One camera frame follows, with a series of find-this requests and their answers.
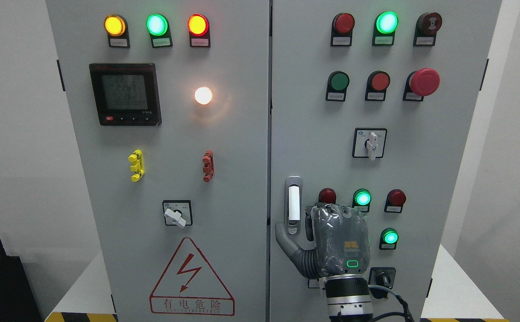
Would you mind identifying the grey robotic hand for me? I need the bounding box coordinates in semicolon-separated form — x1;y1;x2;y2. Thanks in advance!
275;203;371;280

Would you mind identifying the silver door handle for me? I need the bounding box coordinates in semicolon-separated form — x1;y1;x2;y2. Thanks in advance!
284;176;303;236

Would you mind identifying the grey electrical cabinet right door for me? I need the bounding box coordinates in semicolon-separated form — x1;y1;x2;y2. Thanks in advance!
270;0;502;322

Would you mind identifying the grey electrical cabinet door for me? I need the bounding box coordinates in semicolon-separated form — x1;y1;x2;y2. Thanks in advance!
47;0;270;322
270;0;502;322

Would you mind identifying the grey electrical cabinet left door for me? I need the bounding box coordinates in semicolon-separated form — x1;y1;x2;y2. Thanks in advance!
47;0;270;322

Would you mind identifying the dark red indicator light left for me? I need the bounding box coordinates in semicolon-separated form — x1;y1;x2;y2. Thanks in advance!
318;187;337;204

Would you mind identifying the dark red indicator light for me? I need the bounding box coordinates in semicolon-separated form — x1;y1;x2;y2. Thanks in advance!
384;188;406;213
318;187;337;204

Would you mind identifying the green indicator light middle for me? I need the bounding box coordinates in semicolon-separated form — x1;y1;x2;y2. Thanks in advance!
352;188;372;213

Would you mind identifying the green indicator light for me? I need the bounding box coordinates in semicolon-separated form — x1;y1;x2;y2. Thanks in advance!
372;11;399;46
146;14;173;48
352;188;372;213
380;228;399;250

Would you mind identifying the green indicator light lower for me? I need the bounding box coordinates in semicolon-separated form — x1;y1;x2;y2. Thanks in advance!
380;228;399;250

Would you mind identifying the dark red indicator light right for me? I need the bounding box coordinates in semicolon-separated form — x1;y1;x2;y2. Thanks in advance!
384;188;406;213

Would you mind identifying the red terminal clip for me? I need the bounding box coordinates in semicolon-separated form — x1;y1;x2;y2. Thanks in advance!
202;150;215;182

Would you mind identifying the green push button upper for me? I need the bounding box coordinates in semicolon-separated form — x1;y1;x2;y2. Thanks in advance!
326;71;350;102

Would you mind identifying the red push button upper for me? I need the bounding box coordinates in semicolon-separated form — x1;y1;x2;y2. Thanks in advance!
365;71;390;101

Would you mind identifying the red electrical hazard warning sticker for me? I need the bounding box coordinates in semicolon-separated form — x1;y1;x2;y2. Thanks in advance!
149;237;235;316

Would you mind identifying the red emergency stop button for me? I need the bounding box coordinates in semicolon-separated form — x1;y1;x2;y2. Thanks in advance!
402;68;440;102

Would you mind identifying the white glowing indicator light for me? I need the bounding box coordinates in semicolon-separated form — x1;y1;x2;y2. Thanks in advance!
194;86;213;105

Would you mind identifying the red indicator light top right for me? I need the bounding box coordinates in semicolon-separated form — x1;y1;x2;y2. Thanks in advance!
330;13;355;47

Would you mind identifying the green indicator light top right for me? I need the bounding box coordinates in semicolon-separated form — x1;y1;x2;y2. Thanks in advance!
372;11;399;46

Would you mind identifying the yellow terminal clip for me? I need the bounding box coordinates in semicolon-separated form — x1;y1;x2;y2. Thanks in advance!
128;149;145;182

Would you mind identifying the dark red buzzer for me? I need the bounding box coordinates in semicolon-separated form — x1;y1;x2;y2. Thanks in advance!
413;12;442;47

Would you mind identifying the red indicator light lit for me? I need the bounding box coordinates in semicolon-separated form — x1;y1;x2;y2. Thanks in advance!
187;13;211;48

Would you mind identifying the black digital power meter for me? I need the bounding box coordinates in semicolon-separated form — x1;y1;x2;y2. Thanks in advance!
89;63;162;127

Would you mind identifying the green indicator light top left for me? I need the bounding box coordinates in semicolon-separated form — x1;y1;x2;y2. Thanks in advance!
146;14;173;48

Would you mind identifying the yellow indicator light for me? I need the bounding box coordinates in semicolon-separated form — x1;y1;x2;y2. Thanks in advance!
104;14;130;48

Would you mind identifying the black box with antenna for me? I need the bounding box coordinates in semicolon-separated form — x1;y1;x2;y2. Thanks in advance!
0;238;42;322

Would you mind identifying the white selector switch lower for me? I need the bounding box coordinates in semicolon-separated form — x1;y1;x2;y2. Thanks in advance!
307;277;326;298

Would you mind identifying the white selector switch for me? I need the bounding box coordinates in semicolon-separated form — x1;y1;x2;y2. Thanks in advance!
307;277;326;298
352;128;387;161

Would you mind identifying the black rotary knob switch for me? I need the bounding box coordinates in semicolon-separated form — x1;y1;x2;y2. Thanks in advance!
368;267;396;299

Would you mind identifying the white selector switch upper right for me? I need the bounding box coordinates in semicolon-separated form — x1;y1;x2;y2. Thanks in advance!
352;128;387;161

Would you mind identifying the black cable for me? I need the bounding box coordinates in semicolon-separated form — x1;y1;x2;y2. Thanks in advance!
368;286;418;322

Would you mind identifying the white selector switch left door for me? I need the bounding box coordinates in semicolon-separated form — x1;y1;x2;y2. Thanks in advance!
162;200;194;228

